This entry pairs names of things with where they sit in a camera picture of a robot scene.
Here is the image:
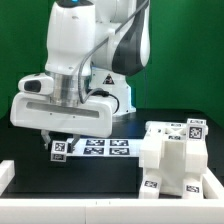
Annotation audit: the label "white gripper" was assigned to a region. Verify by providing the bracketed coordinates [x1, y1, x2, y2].
[10, 92, 116, 153]

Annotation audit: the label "small white tagged cube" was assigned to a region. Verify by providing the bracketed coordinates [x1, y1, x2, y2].
[50, 141, 68, 162]

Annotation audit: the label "white X-frame chair legs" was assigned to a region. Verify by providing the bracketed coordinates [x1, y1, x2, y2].
[139, 118, 208, 174]

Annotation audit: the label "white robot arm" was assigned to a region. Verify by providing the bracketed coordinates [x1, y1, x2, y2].
[10, 0, 150, 143]

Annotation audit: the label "white left fence bar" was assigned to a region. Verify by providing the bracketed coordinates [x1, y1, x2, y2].
[0, 160, 15, 196]

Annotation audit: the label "white front fence bar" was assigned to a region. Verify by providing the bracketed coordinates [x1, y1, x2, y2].
[0, 199, 224, 224]

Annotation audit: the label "white flat tagged base plate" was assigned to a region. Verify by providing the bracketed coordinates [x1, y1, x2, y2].
[68, 138, 142, 157]

